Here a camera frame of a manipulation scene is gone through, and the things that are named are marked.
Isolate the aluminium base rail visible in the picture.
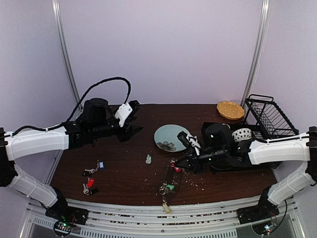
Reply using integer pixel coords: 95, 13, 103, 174
21, 194, 305, 238

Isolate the blue key tag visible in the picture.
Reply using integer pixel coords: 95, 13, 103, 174
97, 160, 105, 170

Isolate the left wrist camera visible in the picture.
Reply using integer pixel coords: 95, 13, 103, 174
114, 100, 140, 127

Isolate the aluminium post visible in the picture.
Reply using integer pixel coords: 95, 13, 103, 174
52, 0, 80, 103
241, 0, 271, 105

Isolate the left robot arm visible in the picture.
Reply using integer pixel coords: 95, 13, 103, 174
0, 98, 142, 220

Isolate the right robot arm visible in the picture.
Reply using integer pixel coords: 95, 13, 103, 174
174, 123, 317, 219

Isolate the black key tag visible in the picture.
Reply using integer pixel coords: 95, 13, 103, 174
89, 188, 100, 195

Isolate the left aluminium post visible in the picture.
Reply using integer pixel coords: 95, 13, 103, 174
52, 0, 80, 103

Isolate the right aluminium post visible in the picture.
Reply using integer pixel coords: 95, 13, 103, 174
241, 0, 271, 105

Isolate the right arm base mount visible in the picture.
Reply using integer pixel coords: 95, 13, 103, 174
237, 205, 279, 236

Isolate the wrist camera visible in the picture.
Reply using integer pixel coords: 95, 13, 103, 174
177, 131, 201, 155
114, 100, 140, 127

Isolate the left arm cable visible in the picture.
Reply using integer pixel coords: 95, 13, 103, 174
4, 76, 132, 136

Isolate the yellow key tag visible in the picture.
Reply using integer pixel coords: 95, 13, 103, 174
162, 202, 171, 214

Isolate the grey leather key holder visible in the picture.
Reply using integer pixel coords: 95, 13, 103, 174
159, 165, 183, 197

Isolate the silver key near black tag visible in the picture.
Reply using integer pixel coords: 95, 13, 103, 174
83, 184, 89, 194

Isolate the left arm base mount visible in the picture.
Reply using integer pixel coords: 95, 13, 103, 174
41, 200, 89, 237

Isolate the orange dotted plate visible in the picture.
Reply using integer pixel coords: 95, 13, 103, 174
216, 101, 245, 120

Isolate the red key tag with key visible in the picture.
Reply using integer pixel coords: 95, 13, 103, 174
170, 159, 181, 173

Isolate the black wire dish rack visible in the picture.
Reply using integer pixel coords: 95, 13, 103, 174
201, 94, 299, 174

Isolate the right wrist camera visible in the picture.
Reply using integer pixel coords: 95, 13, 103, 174
177, 131, 201, 155

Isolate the pale green key tag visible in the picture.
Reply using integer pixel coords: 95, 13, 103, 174
145, 154, 152, 165

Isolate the light blue flower plate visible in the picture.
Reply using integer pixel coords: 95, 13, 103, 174
154, 124, 189, 153

